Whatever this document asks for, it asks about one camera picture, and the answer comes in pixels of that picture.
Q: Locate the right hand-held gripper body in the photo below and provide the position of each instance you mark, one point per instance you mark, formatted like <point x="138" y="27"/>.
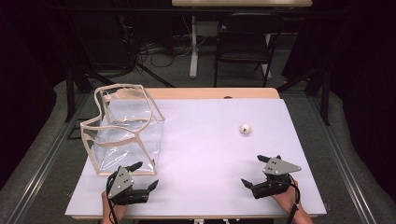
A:
<point x="277" y="168"/>

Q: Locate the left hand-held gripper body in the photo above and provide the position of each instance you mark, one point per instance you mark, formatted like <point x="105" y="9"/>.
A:
<point x="122" y="184"/>

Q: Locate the small white ball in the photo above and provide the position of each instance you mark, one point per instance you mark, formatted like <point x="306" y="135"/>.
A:
<point x="245" y="128"/>

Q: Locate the clear bag with beige trim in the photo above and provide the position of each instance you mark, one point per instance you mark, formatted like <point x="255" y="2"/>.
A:
<point x="99" y="146"/>

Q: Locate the person's left hand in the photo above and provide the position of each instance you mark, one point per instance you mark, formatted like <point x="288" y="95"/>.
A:
<point x="120" y="211"/>

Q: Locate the person's right hand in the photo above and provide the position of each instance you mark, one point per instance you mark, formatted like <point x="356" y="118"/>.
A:
<point x="285" y="199"/>

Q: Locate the white table mat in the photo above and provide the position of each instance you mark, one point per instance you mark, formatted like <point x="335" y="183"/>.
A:
<point x="202" y="155"/>

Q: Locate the black metal stand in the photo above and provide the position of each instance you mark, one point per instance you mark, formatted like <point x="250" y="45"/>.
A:
<point x="326" y="99"/>
<point x="70" y="93"/>

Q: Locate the black folding chair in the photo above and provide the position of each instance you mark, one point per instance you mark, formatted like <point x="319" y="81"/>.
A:
<point x="246" y="46"/>

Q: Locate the dark curtain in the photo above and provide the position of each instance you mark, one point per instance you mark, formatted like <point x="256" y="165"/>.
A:
<point x="367" y="93"/>
<point x="25" y="93"/>

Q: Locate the white desk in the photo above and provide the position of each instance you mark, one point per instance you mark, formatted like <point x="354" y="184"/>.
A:
<point x="243" y="3"/>

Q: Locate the metal floor rail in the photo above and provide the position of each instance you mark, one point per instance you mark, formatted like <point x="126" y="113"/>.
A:
<point x="345" y="168"/>
<point x="46" y="168"/>

